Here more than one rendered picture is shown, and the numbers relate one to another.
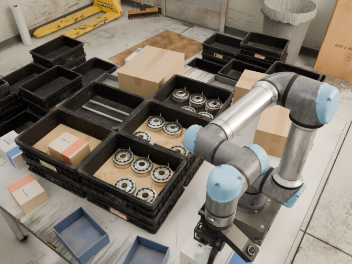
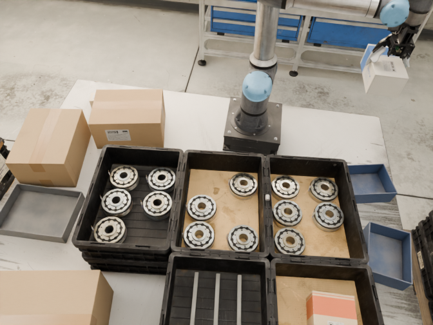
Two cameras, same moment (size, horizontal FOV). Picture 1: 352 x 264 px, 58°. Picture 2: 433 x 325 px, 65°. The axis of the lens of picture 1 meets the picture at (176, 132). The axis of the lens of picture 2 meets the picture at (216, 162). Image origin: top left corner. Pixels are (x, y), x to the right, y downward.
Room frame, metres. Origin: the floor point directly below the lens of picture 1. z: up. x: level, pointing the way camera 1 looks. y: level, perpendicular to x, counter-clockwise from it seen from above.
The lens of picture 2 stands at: (1.54, 0.58, 1.90)
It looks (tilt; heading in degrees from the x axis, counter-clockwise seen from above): 52 degrees down; 242
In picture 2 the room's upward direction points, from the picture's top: 3 degrees clockwise
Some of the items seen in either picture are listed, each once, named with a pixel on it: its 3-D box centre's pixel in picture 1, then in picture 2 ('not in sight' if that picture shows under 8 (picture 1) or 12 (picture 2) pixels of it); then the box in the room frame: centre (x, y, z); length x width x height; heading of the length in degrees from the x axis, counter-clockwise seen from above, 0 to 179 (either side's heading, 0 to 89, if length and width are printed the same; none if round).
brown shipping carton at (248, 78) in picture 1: (260, 92); (53, 147); (1.71, -0.55, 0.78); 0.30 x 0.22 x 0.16; 65
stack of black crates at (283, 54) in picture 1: (261, 63); not in sight; (2.78, -0.84, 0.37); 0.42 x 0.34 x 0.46; 56
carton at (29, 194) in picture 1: (27, 193); not in sight; (0.95, 0.72, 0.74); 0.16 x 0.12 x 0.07; 44
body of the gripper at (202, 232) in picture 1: (215, 226); (403, 37); (0.46, -0.10, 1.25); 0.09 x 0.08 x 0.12; 56
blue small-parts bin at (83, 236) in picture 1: (81, 234); (385, 255); (0.73, 0.41, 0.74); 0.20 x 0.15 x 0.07; 46
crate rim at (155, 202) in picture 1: (132, 166); (311, 204); (0.96, 0.19, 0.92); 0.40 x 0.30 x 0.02; 61
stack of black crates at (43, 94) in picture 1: (57, 103); not in sight; (2.14, 0.99, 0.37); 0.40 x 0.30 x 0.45; 146
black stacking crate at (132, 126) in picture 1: (166, 134); (221, 206); (1.22, 0.05, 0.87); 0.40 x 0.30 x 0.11; 61
